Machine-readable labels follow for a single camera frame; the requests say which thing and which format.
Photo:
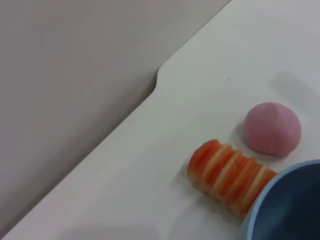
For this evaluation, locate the blue bowl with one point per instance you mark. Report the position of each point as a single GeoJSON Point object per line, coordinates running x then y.
{"type": "Point", "coordinates": [292, 205]}

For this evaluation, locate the orange striped bread roll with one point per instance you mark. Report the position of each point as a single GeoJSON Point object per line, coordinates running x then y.
{"type": "Point", "coordinates": [225, 175]}

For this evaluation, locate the pink round bun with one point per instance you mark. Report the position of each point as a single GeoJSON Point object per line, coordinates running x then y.
{"type": "Point", "coordinates": [272, 130]}

